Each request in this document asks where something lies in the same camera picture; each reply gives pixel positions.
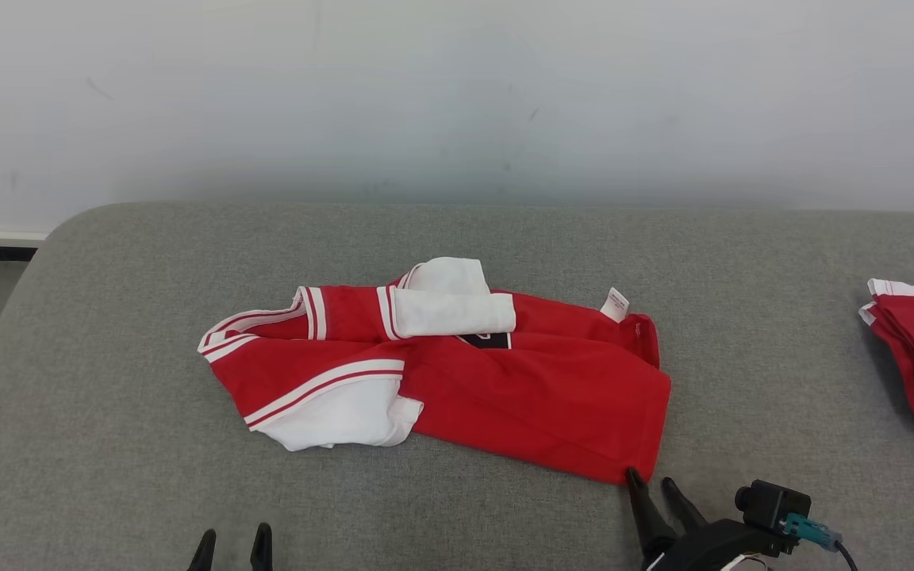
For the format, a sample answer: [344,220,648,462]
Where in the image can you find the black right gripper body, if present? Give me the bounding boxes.
[643,519,796,571]

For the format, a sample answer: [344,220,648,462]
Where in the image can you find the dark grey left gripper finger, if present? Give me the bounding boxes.
[250,523,274,571]
[187,529,217,571]

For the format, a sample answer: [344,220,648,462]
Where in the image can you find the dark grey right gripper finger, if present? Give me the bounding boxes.
[625,466,677,556]
[661,476,710,535]

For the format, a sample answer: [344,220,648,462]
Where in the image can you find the red shirt with white trim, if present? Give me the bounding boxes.
[197,256,672,486]

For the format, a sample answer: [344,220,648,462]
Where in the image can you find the grey fabric sofa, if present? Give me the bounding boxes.
[0,202,914,571]

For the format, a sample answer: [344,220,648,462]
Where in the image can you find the teal camera cable connector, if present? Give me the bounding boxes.
[782,513,843,553]

